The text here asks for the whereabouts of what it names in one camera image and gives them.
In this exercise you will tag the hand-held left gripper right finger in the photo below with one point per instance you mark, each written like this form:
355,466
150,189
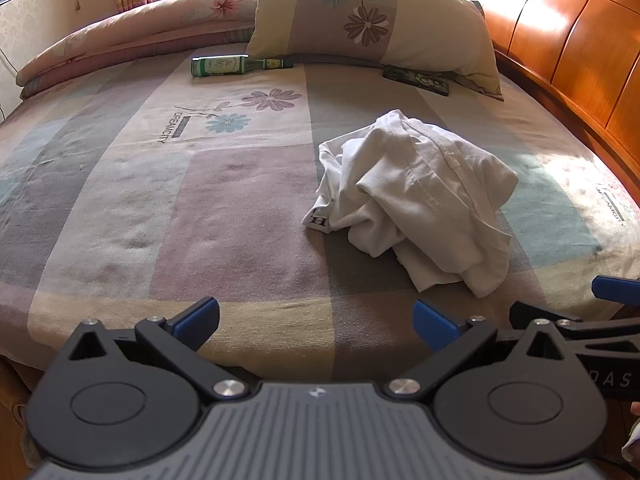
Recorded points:
432,325

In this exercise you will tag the wooden headboard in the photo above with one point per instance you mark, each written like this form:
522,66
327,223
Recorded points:
565,25

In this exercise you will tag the floral pillow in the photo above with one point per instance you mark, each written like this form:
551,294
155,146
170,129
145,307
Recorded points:
375,20

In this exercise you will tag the green glass bottle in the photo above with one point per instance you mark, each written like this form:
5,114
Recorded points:
220,66

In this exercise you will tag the person's right hand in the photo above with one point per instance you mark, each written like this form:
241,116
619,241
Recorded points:
636,410

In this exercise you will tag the phone with cartoon case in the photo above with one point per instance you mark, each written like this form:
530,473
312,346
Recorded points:
417,80

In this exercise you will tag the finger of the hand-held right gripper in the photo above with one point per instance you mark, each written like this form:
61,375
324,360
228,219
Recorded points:
545,312
615,289

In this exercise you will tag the white printed T-shirt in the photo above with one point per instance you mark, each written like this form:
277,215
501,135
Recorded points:
425,185

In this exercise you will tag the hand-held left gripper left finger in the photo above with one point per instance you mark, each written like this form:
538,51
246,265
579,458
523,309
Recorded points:
197,322

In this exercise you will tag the folded pink floral quilt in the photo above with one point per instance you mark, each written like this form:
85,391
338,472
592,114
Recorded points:
125,35

